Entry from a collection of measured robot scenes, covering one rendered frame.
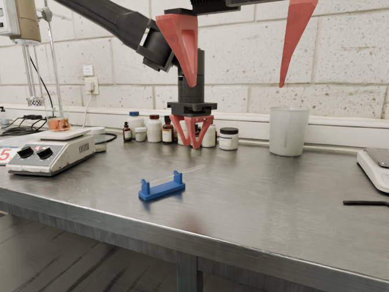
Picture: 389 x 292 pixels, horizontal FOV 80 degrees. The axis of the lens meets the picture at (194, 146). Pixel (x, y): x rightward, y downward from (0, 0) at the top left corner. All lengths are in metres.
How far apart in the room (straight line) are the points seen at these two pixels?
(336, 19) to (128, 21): 0.72
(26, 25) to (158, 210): 0.90
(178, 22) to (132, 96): 0.96
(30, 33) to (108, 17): 0.68
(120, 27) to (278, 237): 0.44
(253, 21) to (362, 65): 0.41
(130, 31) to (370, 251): 0.52
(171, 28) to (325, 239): 0.35
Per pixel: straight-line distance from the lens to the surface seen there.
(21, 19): 1.15
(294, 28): 0.23
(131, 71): 1.20
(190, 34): 0.29
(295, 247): 0.38
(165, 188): 0.50
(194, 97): 0.48
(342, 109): 0.99
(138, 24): 0.49
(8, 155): 0.88
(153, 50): 0.49
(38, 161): 0.70
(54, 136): 0.74
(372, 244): 0.44
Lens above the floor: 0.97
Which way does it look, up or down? 14 degrees down
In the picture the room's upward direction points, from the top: straight up
